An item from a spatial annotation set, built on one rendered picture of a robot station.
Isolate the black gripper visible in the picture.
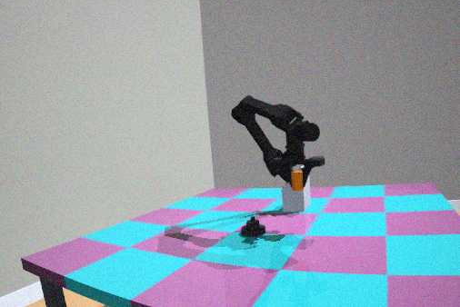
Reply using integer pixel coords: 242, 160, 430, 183
269, 142, 325, 188

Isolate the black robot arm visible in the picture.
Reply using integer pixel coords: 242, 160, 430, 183
231, 95, 320, 183

